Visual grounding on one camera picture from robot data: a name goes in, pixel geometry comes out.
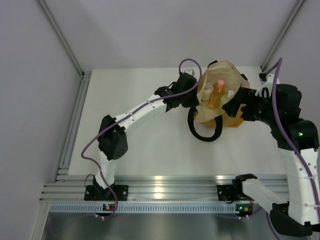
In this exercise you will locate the aluminium frame post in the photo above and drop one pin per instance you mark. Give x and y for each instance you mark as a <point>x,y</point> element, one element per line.
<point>60,35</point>
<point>283,32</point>

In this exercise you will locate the tan canvas bag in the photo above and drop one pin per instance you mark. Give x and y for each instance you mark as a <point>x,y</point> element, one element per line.
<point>216,118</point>

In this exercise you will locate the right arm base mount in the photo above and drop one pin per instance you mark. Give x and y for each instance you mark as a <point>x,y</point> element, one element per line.
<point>226,193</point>

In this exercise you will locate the grey slotted cable duct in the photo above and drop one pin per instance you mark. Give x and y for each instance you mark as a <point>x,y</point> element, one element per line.
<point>145,208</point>

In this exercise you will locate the left aluminium frame post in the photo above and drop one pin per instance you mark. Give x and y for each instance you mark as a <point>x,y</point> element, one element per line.
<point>60,35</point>

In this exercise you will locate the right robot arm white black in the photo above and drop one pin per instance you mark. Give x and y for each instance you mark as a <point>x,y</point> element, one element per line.
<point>278,106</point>

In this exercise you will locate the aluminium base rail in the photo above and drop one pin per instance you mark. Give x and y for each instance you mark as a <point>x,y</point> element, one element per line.
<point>142,188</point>

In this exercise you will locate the right aluminium frame post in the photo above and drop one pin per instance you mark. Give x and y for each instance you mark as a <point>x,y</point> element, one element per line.
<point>283,32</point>

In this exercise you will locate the green bottle white cap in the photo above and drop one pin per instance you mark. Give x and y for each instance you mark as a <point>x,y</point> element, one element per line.
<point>226,98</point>

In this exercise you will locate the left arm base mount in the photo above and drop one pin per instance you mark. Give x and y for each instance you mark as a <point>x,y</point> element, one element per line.
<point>96,193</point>

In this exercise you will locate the orange bottle pink cap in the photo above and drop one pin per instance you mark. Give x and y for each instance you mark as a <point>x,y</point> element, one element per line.
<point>218,90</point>

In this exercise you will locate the cream jar bottle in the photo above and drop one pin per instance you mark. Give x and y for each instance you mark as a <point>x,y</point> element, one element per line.
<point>206,94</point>

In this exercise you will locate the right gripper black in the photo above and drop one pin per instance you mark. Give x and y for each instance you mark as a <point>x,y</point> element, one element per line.
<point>246,96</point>

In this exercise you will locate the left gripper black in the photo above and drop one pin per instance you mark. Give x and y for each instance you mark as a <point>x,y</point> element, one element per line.
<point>194,102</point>

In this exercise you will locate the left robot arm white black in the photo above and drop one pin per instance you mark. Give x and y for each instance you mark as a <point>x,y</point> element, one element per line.
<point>112,135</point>

